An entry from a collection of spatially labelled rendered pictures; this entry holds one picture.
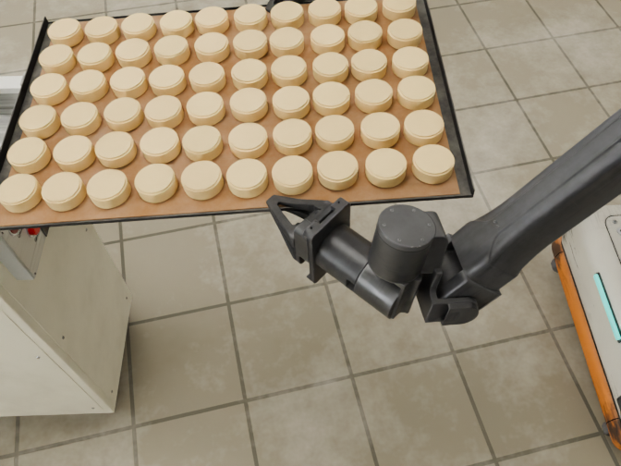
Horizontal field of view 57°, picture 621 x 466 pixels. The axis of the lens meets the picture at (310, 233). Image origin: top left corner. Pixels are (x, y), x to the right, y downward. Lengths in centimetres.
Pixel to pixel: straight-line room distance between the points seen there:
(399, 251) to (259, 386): 114
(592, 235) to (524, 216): 112
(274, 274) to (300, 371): 32
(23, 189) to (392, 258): 46
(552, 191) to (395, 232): 15
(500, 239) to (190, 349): 124
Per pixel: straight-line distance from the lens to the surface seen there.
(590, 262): 170
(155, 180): 73
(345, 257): 63
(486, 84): 242
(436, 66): 87
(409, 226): 57
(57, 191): 77
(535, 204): 60
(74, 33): 99
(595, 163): 58
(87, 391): 146
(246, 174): 71
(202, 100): 81
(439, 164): 72
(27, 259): 106
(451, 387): 169
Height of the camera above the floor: 157
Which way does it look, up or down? 57 degrees down
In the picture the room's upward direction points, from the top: straight up
